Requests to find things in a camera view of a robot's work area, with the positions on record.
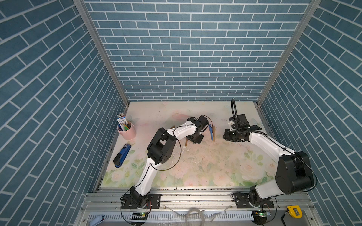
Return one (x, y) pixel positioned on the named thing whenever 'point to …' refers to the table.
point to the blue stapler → (120, 157)
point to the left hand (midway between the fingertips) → (199, 142)
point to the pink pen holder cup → (130, 134)
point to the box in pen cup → (123, 123)
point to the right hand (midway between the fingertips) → (225, 136)
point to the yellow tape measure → (295, 211)
